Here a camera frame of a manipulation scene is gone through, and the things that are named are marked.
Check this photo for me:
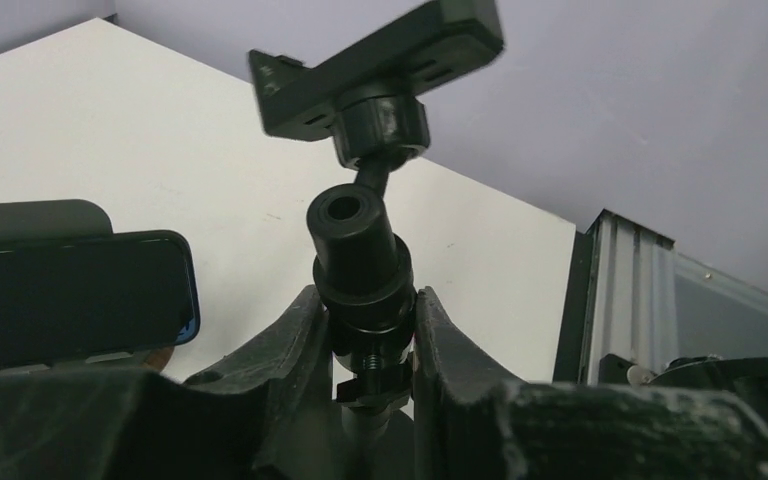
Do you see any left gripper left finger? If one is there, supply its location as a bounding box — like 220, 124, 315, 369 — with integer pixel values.
0, 286, 333, 479

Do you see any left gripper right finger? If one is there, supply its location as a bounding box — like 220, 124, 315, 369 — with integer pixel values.
413, 288, 768, 479

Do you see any dark blue phone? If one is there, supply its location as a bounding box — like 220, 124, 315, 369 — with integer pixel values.
0, 230, 201, 370

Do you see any wooden base phone stand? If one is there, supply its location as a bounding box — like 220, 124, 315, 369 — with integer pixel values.
0, 199, 175, 375

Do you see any tall phone stand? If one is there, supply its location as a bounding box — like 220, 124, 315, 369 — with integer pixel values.
247, 1, 504, 479

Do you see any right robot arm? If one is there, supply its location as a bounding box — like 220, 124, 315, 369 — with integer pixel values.
597, 354, 768, 390

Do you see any aluminium frame rail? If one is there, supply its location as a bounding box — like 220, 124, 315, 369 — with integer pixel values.
553, 210, 768, 384

